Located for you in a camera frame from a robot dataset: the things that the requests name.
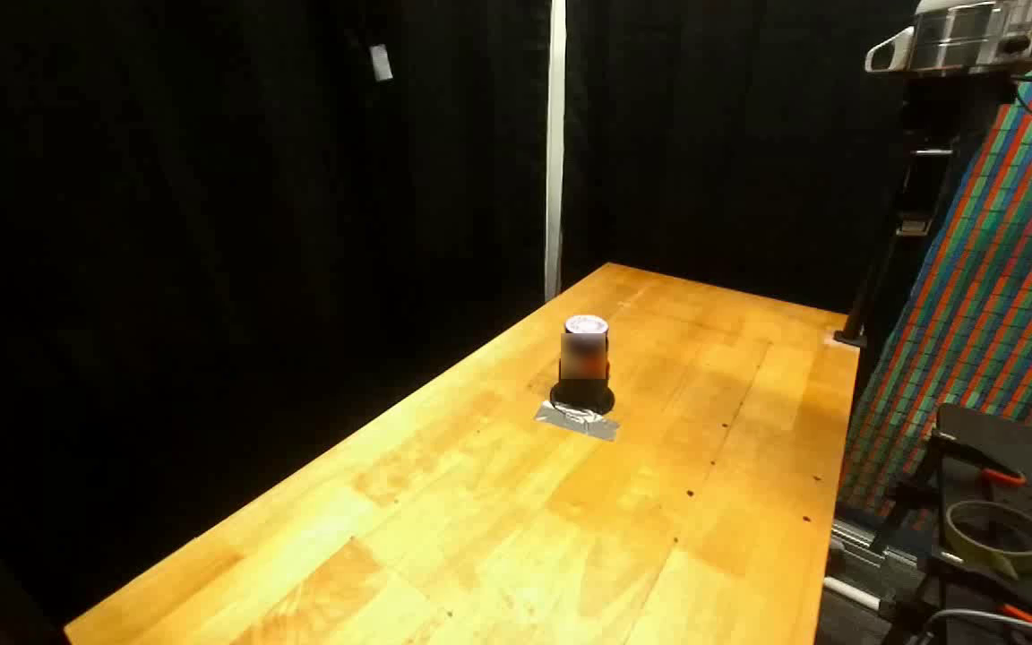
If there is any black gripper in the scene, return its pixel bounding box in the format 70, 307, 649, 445
898, 67, 993, 213

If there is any thin black stand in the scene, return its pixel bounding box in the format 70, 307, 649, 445
833, 227, 904, 354

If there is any colourful striped board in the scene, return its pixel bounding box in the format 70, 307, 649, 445
838, 7, 1032, 519

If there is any white vertical pole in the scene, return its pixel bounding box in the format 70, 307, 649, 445
540, 0, 573, 306

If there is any beige tape roll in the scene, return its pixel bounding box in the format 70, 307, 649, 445
941, 494, 1032, 582

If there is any small silver tray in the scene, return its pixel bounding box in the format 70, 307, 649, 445
533, 399, 624, 445

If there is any small white hanging tag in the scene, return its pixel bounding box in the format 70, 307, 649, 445
366, 40, 397, 86

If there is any black curtain backdrop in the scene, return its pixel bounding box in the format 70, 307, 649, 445
0, 0, 942, 631

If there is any orange handled clamp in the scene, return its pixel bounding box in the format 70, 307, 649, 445
976, 462, 1032, 491

